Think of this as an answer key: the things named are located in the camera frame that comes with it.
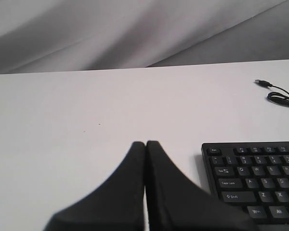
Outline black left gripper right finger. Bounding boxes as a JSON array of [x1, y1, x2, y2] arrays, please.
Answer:
[[145, 141, 258, 231]]

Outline black acer keyboard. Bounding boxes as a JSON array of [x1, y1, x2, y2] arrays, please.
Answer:
[[201, 141, 289, 231]]

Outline black USB cable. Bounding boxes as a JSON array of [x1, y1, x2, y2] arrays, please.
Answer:
[[254, 78, 289, 108]]

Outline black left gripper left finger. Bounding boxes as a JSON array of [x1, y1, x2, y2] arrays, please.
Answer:
[[44, 141, 145, 231]]

